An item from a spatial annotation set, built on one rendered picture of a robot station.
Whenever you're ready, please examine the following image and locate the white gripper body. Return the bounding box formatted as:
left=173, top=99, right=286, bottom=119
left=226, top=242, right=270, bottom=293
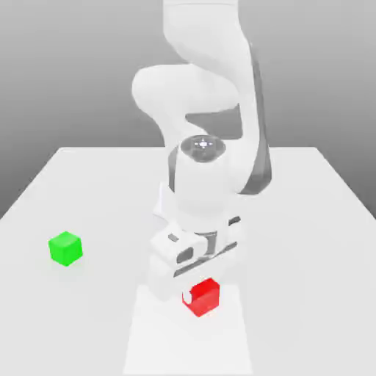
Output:
left=147, top=216, right=247, bottom=303

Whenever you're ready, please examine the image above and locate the small red cube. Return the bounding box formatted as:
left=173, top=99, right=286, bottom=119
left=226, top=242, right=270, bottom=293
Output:
left=181, top=277, right=221, bottom=319

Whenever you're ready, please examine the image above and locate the small green cube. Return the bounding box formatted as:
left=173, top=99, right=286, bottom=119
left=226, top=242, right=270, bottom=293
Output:
left=48, top=231, right=84, bottom=267

